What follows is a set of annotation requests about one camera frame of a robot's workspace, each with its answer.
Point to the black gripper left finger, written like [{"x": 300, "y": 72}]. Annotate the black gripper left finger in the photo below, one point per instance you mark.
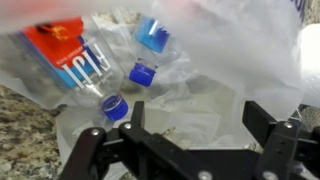
[{"x": 140, "y": 150}]

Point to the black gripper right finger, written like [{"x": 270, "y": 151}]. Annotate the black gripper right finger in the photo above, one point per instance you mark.
[{"x": 283, "y": 150}]

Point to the clear Fiji water bottle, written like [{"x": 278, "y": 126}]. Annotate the clear Fiji water bottle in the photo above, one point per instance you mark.
[
  {"x": 73, "y": 63},
  {"x": 153, "y": 50}
]

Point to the translucent white plastic bag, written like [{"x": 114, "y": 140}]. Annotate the translucent white plastic bag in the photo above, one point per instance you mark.
[{"x": 233, "y": 66}]

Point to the white paper towel roll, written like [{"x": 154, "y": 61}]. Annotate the white paper towel roll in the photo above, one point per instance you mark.
[{"x": 311, "y": 56}]

